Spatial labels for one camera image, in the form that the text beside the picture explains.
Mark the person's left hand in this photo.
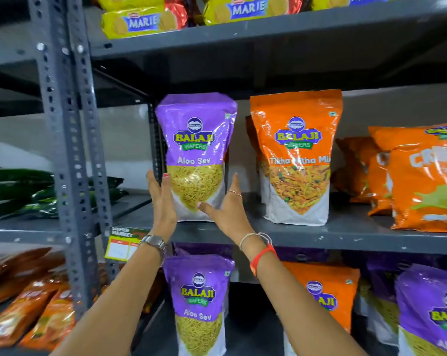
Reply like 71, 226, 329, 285
146, 170, 178, 242

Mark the person's right hand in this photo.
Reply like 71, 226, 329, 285
197, 173, 257, 244

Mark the row of purple Aloo Sev packets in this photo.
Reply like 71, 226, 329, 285
163, 242, 447, 356

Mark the grey metal shelf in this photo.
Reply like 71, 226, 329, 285
66, 0, 447, 356

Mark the purple Aloo Sev packet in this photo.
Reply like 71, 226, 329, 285
155, 92, 238, 222

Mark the orange puffed snack bag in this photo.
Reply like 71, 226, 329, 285
368, 122, 447, 234
365, 148, 395, 217
333, 136, 380, 204

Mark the person's left forearm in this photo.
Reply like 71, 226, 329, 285
51, 240, 165, 356

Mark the person's right forearm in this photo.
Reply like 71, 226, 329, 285
240, 233, 369, 356

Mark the silver wristwatch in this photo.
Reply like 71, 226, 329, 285
139, 234, 168, 262

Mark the yellow green price label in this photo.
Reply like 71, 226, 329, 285
104, 226, 149, 262

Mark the grey metal side rack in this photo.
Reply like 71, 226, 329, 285
0, 0, 154, 356

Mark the stack of green packets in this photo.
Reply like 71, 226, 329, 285
0, 163, 129, 222

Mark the pile of orange brown packets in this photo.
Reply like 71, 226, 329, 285
0, 247, 165, 351

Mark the yellow biscuit packet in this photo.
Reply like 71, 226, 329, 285
311, 0, 395, 11
203, 0, 304, 26
101, 4, 189, 40

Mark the white thread bracelet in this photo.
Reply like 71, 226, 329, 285
239, 232, 273, 253

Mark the red thread bracelet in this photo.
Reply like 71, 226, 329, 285
249, 243, 280, 277

